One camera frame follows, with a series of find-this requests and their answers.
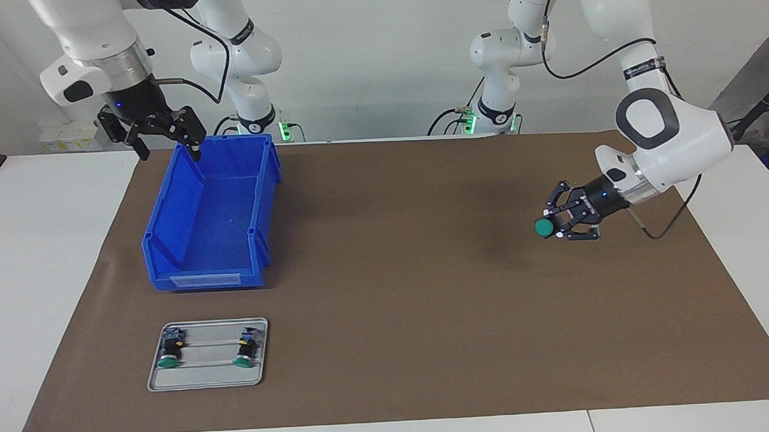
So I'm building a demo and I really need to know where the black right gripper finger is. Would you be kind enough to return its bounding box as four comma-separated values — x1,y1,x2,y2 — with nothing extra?
97,104,151,162
163,106,208,164

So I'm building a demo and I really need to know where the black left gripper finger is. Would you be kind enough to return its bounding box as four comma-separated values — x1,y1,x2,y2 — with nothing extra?
554,218,602,243
543,181,587,216

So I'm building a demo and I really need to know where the green push button switch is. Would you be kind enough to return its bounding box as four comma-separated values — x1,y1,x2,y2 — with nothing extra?
156,327,187,370
534,213,571,240
231,326,263,369

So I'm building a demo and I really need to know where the white junction box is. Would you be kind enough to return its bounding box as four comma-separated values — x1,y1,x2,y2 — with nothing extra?
38,119,111,153

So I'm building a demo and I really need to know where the blue plastic storage bin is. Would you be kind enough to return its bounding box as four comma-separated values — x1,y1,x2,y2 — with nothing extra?
137,133,286,293

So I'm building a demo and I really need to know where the black stand pole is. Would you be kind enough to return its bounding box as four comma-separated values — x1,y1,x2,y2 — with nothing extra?
715,75,769,144

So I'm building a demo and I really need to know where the brown table mat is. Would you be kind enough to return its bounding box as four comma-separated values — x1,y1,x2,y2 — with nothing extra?
8,125,769,432

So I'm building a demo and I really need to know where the silver metal tray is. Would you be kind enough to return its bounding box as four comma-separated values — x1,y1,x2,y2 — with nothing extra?
144,317,271,392

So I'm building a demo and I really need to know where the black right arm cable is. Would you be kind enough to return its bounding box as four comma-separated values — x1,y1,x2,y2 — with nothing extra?
152,4,233,108

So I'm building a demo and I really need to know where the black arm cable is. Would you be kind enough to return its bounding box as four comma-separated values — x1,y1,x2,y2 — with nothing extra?
540,7,706,244
152,4,233,108

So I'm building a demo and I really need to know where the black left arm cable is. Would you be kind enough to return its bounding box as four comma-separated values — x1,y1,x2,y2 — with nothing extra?
540,7,706,244

